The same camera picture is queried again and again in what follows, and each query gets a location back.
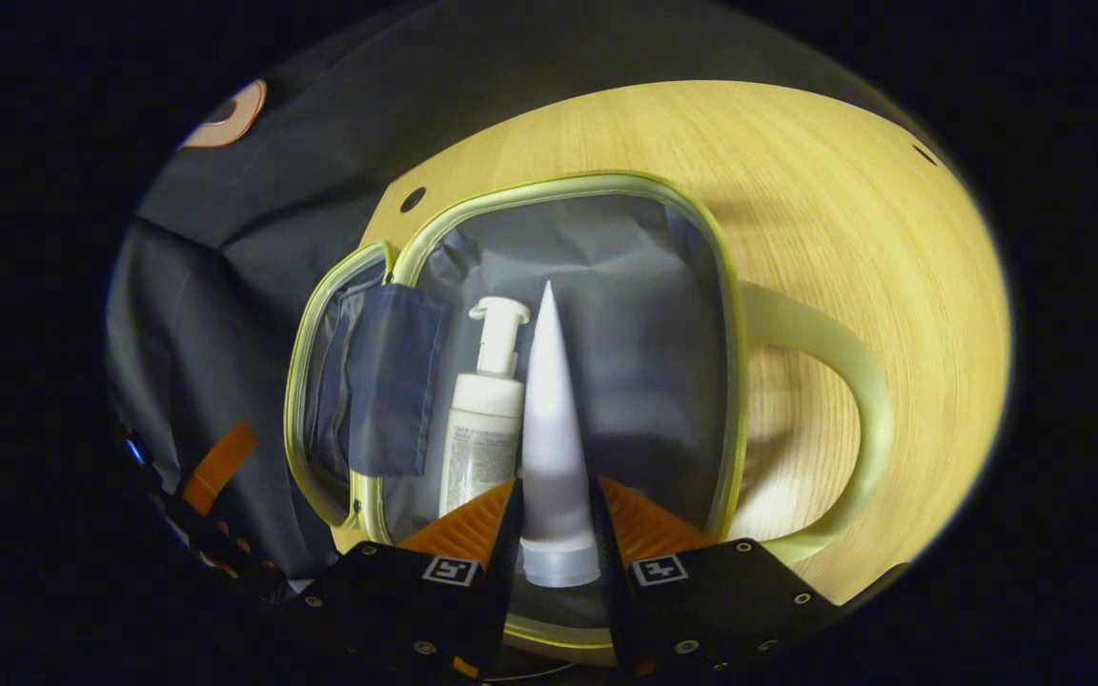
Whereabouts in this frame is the white pump bottle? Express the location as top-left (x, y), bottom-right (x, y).
top-left (438, 296), bottom-right (532, 520)

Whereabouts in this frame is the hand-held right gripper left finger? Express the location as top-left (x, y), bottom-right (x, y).
top-left (287, 479), bottom-right (523, 679)

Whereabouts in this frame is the white squeeze tube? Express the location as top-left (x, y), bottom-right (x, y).
top-left (518, 280), bottom-right (601, 589)

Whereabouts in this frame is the black backdrop cloth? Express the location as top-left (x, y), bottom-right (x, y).
top-left (106, 0), bottom-right (950, 582)

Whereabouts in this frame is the cream yellow suitcase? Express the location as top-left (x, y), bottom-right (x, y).
top-left (284, 171), bottom-right (896, 668)

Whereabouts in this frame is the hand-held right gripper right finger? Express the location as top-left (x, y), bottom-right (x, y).
top-left (590, 476), bottom-right (845, 679)

